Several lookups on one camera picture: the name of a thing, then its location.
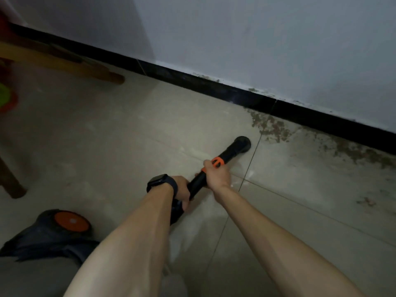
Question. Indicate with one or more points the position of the person's left hand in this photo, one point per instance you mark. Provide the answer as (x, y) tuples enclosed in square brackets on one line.
[(182, 188)]

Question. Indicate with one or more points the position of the person's right hand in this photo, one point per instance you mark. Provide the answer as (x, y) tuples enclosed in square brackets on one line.
[(218, 179)]

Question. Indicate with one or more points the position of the grey vacuum cleaner orange knobs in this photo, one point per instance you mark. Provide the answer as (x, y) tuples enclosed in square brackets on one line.
[(55, 238)]

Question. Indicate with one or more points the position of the person's right forearm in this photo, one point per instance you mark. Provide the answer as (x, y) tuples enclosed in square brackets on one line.
[(278, 250)]

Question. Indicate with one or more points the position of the person's left forearm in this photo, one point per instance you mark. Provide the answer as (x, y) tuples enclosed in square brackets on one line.
[(123, 253)]

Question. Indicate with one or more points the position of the black smartwatch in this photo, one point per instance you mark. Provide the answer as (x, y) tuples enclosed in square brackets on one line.
[(161, 181)]

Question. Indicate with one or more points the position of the black baseboard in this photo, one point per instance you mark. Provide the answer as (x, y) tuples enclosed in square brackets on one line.
[(216, 89)]

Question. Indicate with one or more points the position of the light grey trousers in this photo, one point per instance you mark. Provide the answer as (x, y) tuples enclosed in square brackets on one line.
[(173, 284)]

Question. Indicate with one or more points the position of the wooden folding table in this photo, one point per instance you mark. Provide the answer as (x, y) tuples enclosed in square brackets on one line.
[(77, 69)]

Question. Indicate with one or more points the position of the pink plastic stool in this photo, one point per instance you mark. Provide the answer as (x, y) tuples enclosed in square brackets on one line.
[(12, 105)]

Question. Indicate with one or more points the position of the green plastic stool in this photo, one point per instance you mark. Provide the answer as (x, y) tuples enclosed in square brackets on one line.
[(3, 95)]

